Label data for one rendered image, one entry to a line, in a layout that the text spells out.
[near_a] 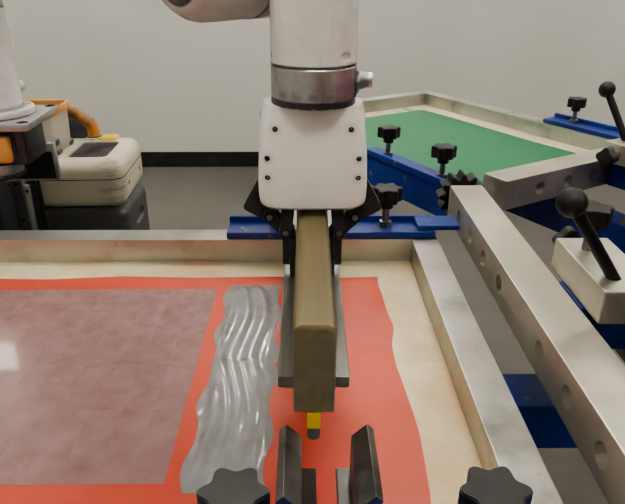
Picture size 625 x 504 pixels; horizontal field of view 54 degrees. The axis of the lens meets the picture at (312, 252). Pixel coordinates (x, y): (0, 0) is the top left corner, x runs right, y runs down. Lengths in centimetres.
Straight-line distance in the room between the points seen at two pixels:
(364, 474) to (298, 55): 33
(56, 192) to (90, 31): 302
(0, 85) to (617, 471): 92
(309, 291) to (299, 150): 15
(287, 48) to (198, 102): 399
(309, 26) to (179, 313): 41
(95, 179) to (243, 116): 294
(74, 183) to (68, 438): 108
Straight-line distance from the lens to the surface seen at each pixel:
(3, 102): 106
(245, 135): 452
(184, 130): 457
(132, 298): 83
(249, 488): 40
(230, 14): 56
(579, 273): 67
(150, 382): 67
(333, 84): 53
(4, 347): 79
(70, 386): 69
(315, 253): 51
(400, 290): 83
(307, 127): 55
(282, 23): 53
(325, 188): 56
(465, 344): 67
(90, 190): 163
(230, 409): 62
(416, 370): 68
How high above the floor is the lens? 135
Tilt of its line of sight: 25 degrees down
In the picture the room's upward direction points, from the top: straight up
